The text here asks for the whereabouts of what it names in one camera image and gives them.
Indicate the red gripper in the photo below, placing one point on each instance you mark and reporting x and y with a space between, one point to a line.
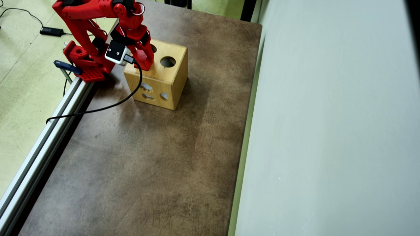
144 56

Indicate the red robot arm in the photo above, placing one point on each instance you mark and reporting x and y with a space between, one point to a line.
82 11

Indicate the wooden shape sorter box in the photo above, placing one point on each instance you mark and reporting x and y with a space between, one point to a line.
170 78

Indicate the black furniture leg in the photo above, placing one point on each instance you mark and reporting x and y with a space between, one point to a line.
177 3
248 9

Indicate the blue bar clamp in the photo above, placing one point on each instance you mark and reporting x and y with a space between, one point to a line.
67 66

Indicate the black power adapter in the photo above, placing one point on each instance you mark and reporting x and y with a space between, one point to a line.
51 31

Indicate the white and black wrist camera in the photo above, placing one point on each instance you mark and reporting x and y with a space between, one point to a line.
115 52

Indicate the aluminium profile rail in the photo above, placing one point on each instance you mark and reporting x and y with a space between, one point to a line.
23 183

